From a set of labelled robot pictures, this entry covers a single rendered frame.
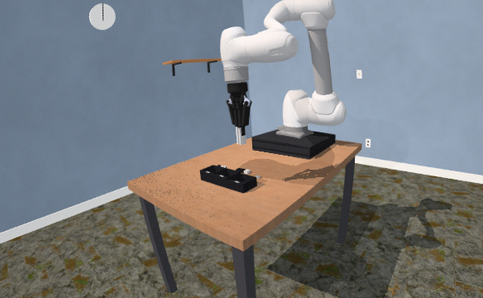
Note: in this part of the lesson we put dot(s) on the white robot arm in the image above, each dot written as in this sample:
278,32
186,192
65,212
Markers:
276,44

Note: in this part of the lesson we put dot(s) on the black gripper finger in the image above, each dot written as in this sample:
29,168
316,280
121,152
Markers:
234,115
243,118

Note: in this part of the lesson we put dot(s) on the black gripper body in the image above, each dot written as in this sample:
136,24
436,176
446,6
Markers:
240,88

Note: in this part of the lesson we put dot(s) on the black rack of three bins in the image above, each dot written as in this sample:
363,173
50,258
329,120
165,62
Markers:
227,178

